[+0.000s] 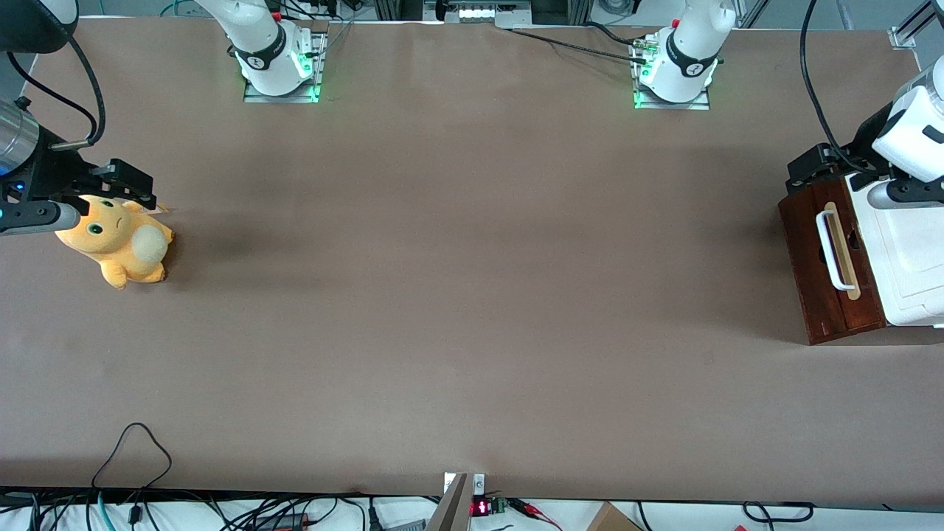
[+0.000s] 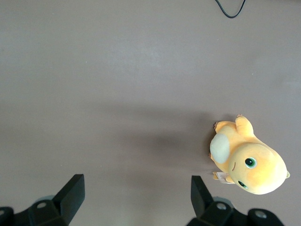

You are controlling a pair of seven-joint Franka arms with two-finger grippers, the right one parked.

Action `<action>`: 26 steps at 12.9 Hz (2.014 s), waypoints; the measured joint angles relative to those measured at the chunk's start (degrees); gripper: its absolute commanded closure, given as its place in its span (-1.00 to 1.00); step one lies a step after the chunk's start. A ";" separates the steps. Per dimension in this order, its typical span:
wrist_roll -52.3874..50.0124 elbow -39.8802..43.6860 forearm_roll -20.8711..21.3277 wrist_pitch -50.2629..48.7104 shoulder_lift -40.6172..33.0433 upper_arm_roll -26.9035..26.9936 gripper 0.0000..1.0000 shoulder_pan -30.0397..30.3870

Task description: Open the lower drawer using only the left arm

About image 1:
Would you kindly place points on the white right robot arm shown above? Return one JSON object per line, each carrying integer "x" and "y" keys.
{"x": 265, "y": 44}

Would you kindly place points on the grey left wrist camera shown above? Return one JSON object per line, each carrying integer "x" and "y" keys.
{"x": 896, "y": 193}

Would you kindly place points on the white and brown drawer cabinet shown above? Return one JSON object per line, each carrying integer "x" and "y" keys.
{"x": 911, "y": 258}

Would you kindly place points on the white power strip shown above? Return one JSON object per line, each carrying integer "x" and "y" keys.
{"x": 487, "y": 12}

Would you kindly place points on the brown wooden drawer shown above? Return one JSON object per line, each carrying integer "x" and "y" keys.
{"x": 859, "y": 310}

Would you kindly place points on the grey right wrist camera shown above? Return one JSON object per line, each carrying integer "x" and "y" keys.
{"x": 37, "y": 217}

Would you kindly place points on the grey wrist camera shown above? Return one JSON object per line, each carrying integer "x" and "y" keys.
{"x": 896, "y": 193}
{"x": 37, "y": 217}

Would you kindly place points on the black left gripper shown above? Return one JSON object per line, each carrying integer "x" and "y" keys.
{"x": 861, "y": 148}

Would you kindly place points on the brown cardboard box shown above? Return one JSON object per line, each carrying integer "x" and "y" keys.
{"x": 612, "y": 520}

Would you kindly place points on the red black clip leads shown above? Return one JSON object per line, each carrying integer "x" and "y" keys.
{"x": 535, "y": 510}

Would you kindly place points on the red digit display module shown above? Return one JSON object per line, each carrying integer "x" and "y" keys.
{"x": 481, "y": 507}

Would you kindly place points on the orange plush toy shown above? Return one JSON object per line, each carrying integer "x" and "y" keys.
{"x": 125, "y": 247}

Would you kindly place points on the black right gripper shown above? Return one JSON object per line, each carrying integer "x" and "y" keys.
{"x": 53, "y": 174}

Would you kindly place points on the black power adapter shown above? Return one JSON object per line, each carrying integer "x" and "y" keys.
{"x": 284, "y": 521}

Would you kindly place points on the wooden board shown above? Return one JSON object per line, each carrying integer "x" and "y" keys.
{"x": 450, "y": 509}

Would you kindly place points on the small metal bracket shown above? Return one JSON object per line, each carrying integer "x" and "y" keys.
{"x": 479, "y": 483}

